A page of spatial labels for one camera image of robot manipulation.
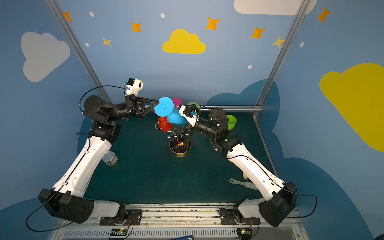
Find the grey cleaning brush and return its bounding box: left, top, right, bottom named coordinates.
left=229, top=179, right=259, bottom=191

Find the blue wine glass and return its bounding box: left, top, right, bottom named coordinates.
left=154, top=97, right=187, bottom=126

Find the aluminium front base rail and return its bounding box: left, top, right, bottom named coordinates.
left=50, top=203, right=309, bottom=240

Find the aluminium frame back rail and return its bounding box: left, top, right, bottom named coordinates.
left=105, top=104, right=264, bottom=112

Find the small tin can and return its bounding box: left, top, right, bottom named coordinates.
left=102, top=151, right=119, bottom=166

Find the green wine glass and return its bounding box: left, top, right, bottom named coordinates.
left=186, top=102, right=200, bottom=109
left=227, top=115, right=237, bottom=131

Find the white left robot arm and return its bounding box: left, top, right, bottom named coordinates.
left=38, top=95, right=159, bottom=225

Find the gold wire glass rack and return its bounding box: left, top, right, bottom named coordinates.
left=163, top=125, right=192, bottom=158

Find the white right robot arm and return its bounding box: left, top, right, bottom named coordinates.
left=179, top=105, right=298, bottom=227

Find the aluminium frame post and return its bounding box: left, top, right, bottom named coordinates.
left=253, top=0, right=311, bottom=120
left=45, top=0, right=121, bottom=112

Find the green wine glass back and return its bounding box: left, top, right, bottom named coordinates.
left=186, top=102, right=200, bottom=109

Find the aluminium frame left post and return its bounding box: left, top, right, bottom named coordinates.
left=45, top=0, right=121, bottom=112

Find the aluminium frame right post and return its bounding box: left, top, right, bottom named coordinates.
left=253, top=0, right=311, bottom=120

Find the pink wine glass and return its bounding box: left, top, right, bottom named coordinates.
left=172, top=98, right=182, bottom=108

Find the red wine glass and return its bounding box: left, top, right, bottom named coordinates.
left=154, top=104, right=173, bottom=132

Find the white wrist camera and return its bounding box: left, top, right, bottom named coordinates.
left=179, top=105, right=200, bottom=127
left=124, top=78, right=144, bottom=97

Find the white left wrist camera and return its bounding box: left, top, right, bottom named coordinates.
left=124, top=78, right=144, bottom=97

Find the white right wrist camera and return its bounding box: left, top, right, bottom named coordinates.
left=179, top=105, right=200, bottom=127

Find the green wine glass front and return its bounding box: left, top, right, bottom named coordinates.
left=227, top=115, right=237, bottom=131

